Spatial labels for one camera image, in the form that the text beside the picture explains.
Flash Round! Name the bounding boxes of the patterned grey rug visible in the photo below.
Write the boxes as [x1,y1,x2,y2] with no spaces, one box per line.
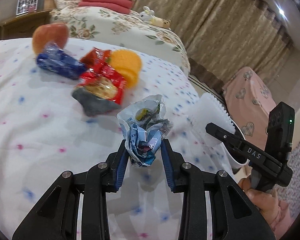
[276,142,300,220]

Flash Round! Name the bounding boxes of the red snack wrapper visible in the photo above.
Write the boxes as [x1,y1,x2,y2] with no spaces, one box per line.
[80,47,111,68]
[71,64,126,117]

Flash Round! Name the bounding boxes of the pink heart cloth cover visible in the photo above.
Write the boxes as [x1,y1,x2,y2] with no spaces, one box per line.
[223,67,276,150]

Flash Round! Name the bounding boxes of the white rabbit plush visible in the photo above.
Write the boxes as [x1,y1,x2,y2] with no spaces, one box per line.
[139,6,155,24]

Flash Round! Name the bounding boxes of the wooden nightstand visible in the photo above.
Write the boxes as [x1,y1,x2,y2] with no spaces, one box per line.
[0,10,50,40]

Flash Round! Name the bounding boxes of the white black trash bin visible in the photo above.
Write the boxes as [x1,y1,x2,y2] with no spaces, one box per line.
[225,142,249,174]

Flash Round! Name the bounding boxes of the beige patterned curtain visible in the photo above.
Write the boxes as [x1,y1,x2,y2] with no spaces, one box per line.
[134,0,293,92]

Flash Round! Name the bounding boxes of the blue white wrapper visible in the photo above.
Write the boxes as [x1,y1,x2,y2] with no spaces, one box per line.
[117,94,173,167]

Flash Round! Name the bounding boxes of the yellow bear plush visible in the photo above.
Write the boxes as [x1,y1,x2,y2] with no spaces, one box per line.
[150,16,171,29]

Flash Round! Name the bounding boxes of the dark blue snack wrapper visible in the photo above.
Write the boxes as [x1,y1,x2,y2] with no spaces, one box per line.
[36,42,87,80]

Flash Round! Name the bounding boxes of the black white photo sheet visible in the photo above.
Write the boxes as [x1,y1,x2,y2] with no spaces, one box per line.
[15,0,38,16]

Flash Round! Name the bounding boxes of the folded red quilt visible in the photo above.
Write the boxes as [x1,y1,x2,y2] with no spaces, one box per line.
[78,0,134,14]

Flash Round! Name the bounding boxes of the floral bedspread bed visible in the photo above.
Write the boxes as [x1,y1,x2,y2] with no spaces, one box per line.
[50,5,191,75]

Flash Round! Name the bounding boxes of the red apple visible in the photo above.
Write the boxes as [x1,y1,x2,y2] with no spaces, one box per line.
[32,23,69,55]

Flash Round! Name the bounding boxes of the person's right hand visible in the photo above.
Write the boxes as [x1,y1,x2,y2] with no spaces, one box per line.
[238,176,292,233]

